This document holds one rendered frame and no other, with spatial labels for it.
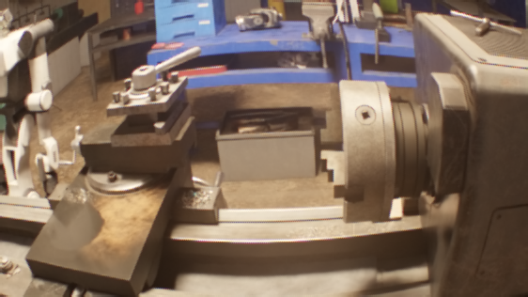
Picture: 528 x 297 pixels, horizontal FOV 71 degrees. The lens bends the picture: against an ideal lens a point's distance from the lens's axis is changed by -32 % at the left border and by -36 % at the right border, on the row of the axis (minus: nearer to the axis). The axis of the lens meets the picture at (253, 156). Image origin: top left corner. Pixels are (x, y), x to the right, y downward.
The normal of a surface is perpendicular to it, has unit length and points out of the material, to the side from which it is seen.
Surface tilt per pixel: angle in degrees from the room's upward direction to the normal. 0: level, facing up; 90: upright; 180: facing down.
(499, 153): 90
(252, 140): 90
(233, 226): 0
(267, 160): 90
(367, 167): 74
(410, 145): 59
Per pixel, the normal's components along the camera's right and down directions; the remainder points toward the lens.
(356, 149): -0.16, 0.00
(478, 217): -0.13, 0.46
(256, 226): -0.10, -0.89
